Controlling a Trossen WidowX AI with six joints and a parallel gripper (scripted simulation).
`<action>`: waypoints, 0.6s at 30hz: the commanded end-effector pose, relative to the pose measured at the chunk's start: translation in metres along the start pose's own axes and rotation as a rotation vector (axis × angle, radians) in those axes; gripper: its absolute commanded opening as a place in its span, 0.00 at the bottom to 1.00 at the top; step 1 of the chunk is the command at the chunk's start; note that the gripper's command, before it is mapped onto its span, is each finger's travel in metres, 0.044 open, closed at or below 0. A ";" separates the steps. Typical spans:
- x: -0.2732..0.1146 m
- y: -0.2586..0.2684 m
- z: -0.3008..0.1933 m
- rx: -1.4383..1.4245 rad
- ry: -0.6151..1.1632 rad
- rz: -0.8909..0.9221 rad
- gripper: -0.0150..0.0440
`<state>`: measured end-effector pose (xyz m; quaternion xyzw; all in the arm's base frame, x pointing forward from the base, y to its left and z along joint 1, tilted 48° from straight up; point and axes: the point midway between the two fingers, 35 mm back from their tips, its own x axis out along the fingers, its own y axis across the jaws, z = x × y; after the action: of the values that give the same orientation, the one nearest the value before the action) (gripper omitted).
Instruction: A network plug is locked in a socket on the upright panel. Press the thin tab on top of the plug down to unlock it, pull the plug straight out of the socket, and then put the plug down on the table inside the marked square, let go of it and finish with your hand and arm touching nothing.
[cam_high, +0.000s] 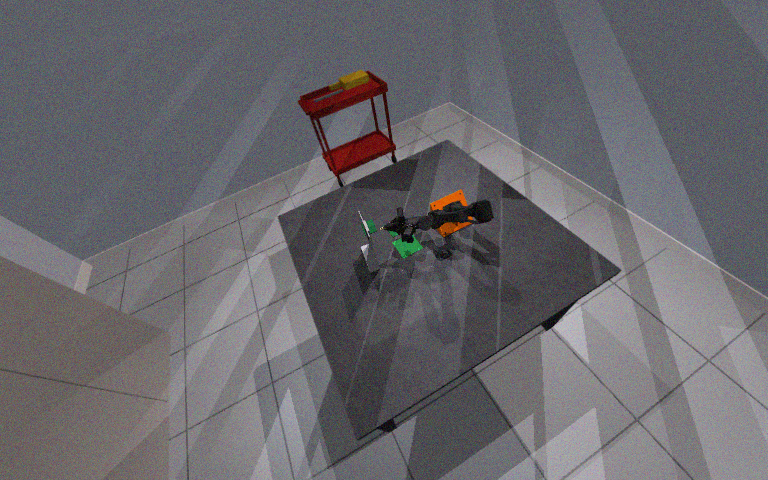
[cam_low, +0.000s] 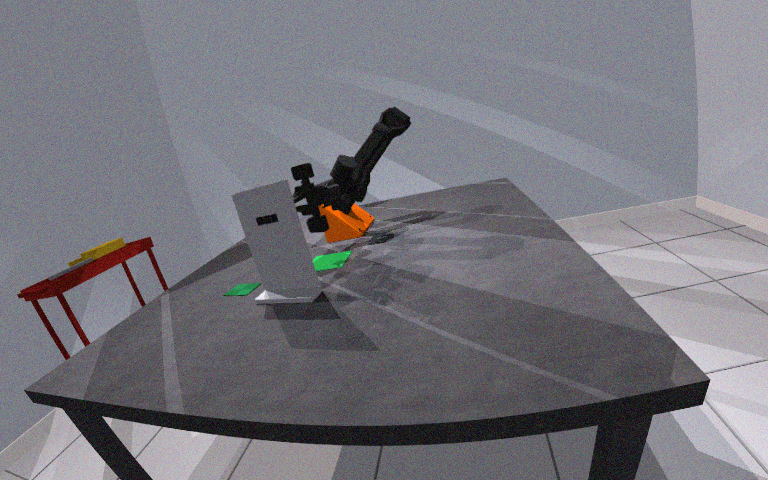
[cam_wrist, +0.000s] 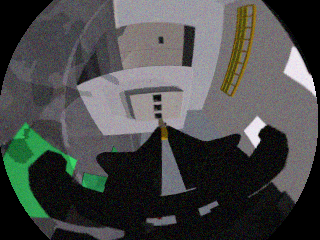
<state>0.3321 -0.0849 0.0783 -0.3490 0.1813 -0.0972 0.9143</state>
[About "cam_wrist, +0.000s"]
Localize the grey panel with socket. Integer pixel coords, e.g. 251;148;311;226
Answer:
77;65;193;136

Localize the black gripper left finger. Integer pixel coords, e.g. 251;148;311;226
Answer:
96;127;163;195

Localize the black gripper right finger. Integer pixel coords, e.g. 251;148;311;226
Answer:
167;125;241;191

